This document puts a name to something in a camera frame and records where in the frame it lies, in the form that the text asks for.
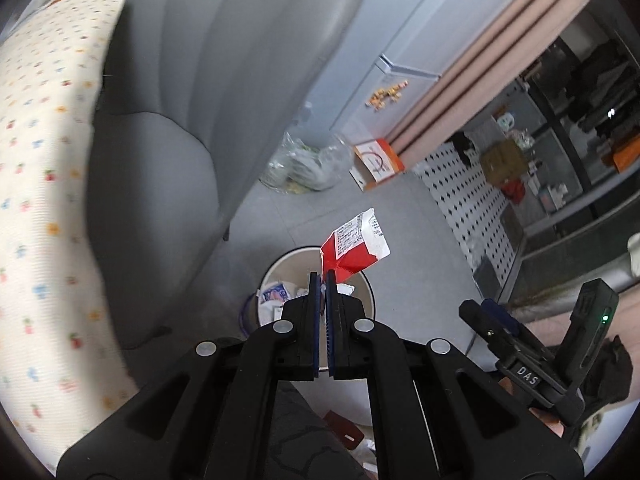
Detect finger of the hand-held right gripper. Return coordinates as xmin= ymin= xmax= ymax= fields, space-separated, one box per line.
xmin=459 ymin=298 xmax=531 ymax=361

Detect orange white box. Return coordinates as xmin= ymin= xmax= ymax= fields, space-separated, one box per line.
xmin=349 ymin=139 xmax=405 ymax=191

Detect person's right hand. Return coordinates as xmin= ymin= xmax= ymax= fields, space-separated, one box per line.
xmin=500 ymin=377 xmax=567 ymax=439

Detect red bag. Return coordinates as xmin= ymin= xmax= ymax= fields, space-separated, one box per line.
xmin=500 ymin=177 xmax=527 ymax=204

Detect white trash bin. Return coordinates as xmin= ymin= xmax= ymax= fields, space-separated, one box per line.
xmin=257 ymin=245 xmax=376 ymax=426

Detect large brown cardboard box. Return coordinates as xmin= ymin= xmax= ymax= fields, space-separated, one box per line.
xmin=480 ymin=140 xmax=528 ymax=186

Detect white refrigerator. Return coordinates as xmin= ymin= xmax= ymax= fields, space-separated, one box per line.
xmin=305 ymin=0 xmax=551 ymax=148

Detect translucent filled plastic bag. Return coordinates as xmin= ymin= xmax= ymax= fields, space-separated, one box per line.
xmin=260 ymin=130 xmax=353 ymax=193

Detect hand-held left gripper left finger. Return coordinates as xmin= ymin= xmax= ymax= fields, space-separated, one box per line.
xmin=56 ymin=271 xmax=323 ymax=480

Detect white pegboard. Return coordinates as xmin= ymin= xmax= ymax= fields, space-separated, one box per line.
xmin=412 ymin=142 xmax=526 ymax=281

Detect dark hanging clothes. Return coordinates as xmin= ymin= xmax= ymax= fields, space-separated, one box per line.
xmin=565 ymin=40 xmax=640 ymax=136

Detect pink curtain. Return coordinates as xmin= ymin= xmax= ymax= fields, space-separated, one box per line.
xmin=387 ymin=0 xmax=603 ymax=166

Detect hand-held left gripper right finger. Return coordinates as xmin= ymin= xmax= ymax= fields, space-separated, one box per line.
xmin=325 ymin=269 xmax=585 ymax=480

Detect grey chair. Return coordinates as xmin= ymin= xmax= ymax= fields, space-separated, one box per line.
xmin=87 ymin=0 xmax=376 ymax=351

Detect person's leg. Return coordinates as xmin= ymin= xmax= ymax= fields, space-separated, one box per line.
xmin=272 ymin=380 xmax=368 ymax=480

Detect red white flat packet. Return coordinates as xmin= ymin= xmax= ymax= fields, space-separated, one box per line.
xmin=322 ymin=410 xmax=363 ymax=451

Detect dark storage shelf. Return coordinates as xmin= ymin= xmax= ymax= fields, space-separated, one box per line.
xmin=510 ymin=0 xmax=640 ymax=281

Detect red white torn carton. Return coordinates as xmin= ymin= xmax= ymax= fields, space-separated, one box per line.
xmin=320 ymin=208 xmax=391 ymax=283

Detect cluster of small yellow magnets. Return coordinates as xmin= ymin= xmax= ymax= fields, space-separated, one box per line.
xmin=365 ymin=80 xmax=408 ymax=109

